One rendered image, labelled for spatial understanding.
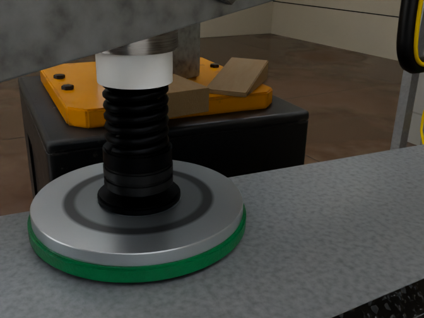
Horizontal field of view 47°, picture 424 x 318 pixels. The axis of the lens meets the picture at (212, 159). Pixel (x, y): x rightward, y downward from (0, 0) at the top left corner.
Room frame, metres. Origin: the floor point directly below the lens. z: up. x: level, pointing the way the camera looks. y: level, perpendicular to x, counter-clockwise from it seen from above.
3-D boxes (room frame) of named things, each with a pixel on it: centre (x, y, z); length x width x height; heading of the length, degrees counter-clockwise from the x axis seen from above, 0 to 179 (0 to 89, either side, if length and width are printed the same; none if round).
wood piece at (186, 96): (1.01, 0.10, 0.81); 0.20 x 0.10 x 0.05; 33
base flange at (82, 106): (1.26, 0.17, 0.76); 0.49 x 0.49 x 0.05; 25
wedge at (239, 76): (1.18, -0.06, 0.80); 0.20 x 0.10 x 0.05; 161
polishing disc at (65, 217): (0.45, 0.07, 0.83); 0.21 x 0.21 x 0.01
